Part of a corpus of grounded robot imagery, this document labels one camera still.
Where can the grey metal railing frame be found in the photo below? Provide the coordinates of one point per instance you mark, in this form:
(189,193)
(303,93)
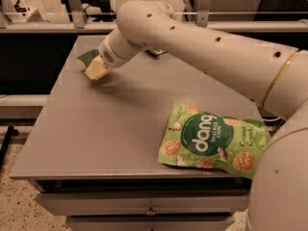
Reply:
(226,15)

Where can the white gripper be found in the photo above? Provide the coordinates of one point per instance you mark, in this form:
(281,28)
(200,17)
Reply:
(111,56)

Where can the black pole on floor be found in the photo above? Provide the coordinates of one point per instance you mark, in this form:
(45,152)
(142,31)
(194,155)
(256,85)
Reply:
(11,131)

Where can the small green chip bag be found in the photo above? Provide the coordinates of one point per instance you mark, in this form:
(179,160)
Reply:
(154,51)

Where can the grey drawer cabinet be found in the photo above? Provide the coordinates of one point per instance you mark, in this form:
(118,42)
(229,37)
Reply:
(104,136)

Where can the upper grey drawer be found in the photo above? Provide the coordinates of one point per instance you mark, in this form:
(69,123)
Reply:
(137,203)

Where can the grey drawer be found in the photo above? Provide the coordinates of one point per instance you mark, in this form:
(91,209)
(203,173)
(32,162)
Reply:
(161,223)
(137,203)

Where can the green and yellow sponge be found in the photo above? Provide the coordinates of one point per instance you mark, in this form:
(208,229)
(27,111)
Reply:
(86,58)

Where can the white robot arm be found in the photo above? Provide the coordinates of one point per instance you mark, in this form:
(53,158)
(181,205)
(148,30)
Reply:
(274,76)

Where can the lower grey drawer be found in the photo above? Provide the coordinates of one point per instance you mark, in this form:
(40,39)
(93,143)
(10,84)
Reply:
(161,223)

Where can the large green Dang chip bag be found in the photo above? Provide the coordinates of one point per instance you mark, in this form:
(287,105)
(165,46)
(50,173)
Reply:
(195,138)

